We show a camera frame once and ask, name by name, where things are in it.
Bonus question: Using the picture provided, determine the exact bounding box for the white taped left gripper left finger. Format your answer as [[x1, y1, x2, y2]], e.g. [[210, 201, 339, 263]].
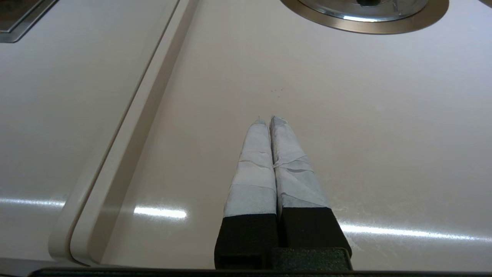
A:
[[214, 117, 278, 270]]

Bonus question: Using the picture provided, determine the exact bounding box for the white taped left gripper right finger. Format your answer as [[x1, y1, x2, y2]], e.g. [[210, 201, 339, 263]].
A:
[[270, 115, 352, 270]]

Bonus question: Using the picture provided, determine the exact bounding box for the left steel pot lid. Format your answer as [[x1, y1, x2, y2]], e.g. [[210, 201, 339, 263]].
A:
[[298, 0, 429, 22]]

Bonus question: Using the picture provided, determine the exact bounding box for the grey framed recessed tray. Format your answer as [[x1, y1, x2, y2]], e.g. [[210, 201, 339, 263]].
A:
[[0, 0, 59, 43]]

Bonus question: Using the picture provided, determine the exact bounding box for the brass counter ring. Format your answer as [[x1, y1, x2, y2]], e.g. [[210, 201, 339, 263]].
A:
[[280, 0, 449, 35]]

